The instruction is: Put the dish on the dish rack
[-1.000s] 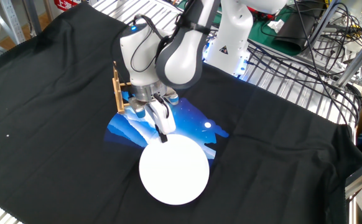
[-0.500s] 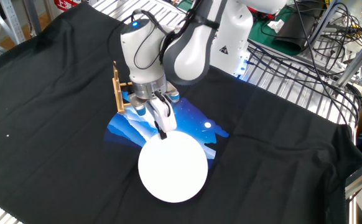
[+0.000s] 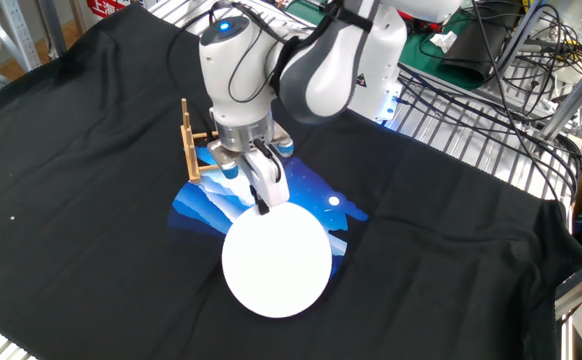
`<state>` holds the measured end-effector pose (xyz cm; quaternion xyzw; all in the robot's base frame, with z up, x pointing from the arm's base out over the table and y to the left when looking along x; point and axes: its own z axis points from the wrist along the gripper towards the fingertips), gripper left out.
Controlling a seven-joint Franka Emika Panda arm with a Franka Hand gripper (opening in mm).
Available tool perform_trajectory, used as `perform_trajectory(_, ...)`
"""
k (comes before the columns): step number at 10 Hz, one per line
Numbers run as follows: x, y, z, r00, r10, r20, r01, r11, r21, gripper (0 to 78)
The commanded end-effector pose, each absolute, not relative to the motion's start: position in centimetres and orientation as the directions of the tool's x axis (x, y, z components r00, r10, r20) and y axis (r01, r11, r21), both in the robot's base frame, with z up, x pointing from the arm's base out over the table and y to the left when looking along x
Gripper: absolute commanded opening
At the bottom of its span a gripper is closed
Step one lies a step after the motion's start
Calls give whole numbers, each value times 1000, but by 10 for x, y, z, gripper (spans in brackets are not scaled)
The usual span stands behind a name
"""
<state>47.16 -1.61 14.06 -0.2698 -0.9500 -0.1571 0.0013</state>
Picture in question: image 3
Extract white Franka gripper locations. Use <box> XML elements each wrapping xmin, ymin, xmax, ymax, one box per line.
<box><xmin>240</xmin><ymin>147</ymin><xmax>292</xmax><ymax>217</ymax></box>

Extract white round plate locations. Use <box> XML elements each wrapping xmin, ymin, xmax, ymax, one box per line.
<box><xmin>220</xmin><ymin>201</ymin><xmax>333</xmax><ymax>320</ymax></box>

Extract wooden dish rack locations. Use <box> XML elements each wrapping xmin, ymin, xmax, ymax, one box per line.
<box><xmin>180</xmin><ymin>97</ymin><xmax>221</xmax><ymax>184</ymax></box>

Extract black cloth with blue print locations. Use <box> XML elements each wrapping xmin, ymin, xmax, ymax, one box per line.
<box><xmin>0</xmin><ymin>2</ymin><xmax>582</xmax><ymax>360</ymax></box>

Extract crumpled white paper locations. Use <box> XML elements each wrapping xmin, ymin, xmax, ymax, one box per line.
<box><xmin>429</xmin><ymin>30</ymin><xmax>459</xmax><ymax>54</ymax></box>

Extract red sign white characters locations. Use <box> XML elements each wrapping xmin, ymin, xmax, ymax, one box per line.
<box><xmin>86</xmin><ymin>0</ymin><xmax>140</xmax><ymax>19</ymax></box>

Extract black pouch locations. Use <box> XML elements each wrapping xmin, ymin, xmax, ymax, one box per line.
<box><xmin>439</xmin><ymin>18</ymin><xmax>511</xmax><ymax>85</ymax></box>

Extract aluminium profile strut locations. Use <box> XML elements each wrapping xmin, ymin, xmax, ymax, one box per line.
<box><xmin>538</xmin><ymin>47</ymin><xmax>582</xmax><ymax>144</ymax></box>

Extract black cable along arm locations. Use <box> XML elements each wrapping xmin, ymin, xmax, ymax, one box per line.
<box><xmin>165</xmin><ymin>0</ymin><xmax>372</xmax><ymax>184</ymax></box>

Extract grey perforated metal frame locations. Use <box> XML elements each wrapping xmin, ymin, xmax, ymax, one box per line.
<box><xmin>0</xmin><ymin>0</ymin><xmax>42</xmax><ymax>74</ymax></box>

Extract aluminium table edge rail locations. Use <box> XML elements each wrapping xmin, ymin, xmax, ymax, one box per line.
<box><xmin>553</xmin><ymin>254</ymin><xmax>582</xmax><ymax>321</ymax></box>

